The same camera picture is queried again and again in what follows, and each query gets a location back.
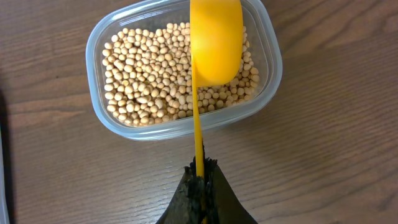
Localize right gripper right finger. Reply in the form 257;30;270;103
205;158;257;224

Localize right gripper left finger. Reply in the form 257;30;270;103
156;167;205;224

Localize yellow measuring scoop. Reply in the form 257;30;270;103
190;0;243;177

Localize soybeans in container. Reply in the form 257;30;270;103
102;22;261;127

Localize clear plastic container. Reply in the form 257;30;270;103
85;0;282;141

